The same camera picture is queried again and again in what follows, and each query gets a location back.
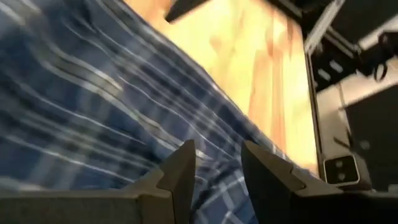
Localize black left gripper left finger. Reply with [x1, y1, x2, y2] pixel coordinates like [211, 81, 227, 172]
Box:
[0, 139, 197, 224]

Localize blue plaid pajama pants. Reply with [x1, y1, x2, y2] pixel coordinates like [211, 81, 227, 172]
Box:
[0, 0, 313, 224]

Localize silver aluminium extrusion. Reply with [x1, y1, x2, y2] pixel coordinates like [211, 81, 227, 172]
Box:
[303, 0, 346, 54]

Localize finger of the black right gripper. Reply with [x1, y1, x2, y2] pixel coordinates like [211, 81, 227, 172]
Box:
[164, 0, 213, 24]

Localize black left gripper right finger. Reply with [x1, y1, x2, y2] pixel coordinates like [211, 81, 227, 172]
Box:
[241, 139, 398, 224]

